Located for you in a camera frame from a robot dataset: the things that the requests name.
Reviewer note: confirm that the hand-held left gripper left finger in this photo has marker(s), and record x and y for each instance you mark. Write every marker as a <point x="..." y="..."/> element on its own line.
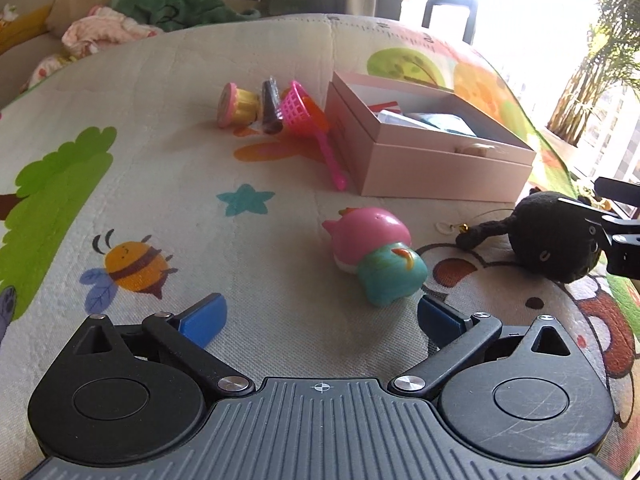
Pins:
<point x="204" y="319"/>

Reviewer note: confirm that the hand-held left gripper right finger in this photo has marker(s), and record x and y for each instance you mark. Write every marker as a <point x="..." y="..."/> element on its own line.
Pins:
<point x="440" y="320"/>

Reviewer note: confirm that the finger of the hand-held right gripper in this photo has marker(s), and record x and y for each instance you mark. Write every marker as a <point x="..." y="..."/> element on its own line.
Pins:
<point x="620" y="230"/>
<point x="620" y="192"/>

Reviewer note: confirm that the black plush cat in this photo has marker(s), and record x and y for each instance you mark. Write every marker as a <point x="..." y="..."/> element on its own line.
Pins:
<point x="545" y="240"/>

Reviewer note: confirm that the pink and teal squishy toy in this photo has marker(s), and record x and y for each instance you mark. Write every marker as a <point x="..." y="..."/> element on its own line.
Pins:
<point x="370" y="240"/>

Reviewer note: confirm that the pink cardboard box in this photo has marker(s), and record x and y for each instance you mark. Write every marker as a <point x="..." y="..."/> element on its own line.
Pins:
<point x="440" y="170"/>

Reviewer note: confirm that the blue plastic packet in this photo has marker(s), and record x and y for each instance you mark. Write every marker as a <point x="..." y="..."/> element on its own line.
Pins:
<point x="445" y="122"/>

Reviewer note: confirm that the yellow and pink cupcake toy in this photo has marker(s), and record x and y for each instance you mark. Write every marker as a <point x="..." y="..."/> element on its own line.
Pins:
<point x="245" y="105"/>

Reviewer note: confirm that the pink plastic toy strainer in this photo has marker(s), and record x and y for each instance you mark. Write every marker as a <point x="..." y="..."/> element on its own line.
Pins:
<point x="297" y="110"/>

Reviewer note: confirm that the printed cartoon play mat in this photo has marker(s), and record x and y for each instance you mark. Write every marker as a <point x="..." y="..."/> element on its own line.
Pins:
<point x="250" y="260"/>

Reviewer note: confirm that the green potted plant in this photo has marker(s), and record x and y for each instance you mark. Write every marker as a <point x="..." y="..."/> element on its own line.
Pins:
<point x="595" y="60"/>

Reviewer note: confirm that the pink floral cloth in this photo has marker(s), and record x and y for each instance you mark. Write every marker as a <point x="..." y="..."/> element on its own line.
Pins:
<point x="100" y="30"/>

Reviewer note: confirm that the grey sofa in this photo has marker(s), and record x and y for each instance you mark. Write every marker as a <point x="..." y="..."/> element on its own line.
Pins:
<point x="20" y="70"/>

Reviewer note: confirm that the beige pillow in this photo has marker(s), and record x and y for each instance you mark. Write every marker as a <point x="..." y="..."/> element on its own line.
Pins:
<point x="75" y="7"/>

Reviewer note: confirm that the yellow banana plush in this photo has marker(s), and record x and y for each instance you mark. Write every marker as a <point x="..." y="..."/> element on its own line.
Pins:
<point x="20" y="30"/>

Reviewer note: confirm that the yellow duck plush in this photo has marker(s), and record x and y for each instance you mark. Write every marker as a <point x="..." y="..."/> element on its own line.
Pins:
<point x="9" y="12"/>

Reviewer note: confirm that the black window frame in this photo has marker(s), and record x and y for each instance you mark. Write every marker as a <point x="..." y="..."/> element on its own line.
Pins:
<point x="450" y="0"/>

